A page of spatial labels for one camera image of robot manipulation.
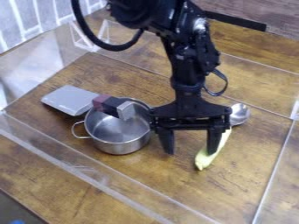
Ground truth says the clear acrylic triangle bracket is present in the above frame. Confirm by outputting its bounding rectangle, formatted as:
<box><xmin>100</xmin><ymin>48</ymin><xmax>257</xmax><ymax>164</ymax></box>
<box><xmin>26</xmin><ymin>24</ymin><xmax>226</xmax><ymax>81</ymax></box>
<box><xmin>69</xmin><ymin>21</ymin><xmax>100</xmax><ymax>53</ymax></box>

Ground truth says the black wall strip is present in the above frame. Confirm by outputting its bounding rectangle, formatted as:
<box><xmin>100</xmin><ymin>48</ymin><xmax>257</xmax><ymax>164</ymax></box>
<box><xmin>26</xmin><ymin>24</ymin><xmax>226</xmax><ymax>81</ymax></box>
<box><xmin>205</xmin><ymin>10</ymin><xmax>267</xmax><ymax>32</ymax></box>

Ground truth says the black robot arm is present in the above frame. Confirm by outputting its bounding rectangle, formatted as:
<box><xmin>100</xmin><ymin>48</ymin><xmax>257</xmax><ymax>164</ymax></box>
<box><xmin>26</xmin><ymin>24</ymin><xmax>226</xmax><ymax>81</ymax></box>
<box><xmin>108</xmin><ymin>0</ymin><xmax>230</xmax><ymax>154</ymax></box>

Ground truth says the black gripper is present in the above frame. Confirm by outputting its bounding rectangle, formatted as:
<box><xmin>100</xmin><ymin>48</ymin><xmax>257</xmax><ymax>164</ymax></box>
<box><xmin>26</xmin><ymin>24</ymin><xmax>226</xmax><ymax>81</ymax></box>
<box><xmin>149</xmin><ymin>96</ymin><xmax>232</xmax><ymax>155</ymax></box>

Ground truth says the maroon black grey block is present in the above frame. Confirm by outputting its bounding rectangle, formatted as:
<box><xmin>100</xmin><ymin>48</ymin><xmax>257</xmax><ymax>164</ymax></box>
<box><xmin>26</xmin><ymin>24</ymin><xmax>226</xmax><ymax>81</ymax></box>
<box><xmin>92</xmin><ymin>94</ymin><xmax>136</xmax><ymax>121</ymax></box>

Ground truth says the silver metal pot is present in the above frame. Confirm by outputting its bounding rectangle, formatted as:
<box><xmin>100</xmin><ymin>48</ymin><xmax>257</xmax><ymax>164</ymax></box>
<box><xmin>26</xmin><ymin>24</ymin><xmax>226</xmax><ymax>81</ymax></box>
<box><xmin>70</xmin><ymin>98</ymin><xmax>150</xmax><ymax>155</ymax></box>

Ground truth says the yellow handled metal spoon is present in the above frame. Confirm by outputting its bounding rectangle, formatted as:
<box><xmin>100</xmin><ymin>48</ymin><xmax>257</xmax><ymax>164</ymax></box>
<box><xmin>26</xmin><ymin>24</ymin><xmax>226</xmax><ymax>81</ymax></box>
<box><xmin>193</xmin><ymin>102</ymin><xmax>250</xmax><ymax>172</ymax></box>

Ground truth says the grey flat tray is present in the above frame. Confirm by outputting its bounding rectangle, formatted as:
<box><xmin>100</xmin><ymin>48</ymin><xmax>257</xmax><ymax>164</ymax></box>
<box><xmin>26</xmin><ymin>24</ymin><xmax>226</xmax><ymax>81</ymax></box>
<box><xmin>41</xmin><ymin>85</ymin><xmax>98</xmax><ymax>116</ymax></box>

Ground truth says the black cable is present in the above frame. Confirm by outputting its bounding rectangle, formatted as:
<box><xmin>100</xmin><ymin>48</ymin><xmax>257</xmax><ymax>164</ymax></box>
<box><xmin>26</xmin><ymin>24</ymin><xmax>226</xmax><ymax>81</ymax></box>
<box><xmin>69</xmin><ymin>0</ymin><xmax>145</xmax><ymax>53</ymax></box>

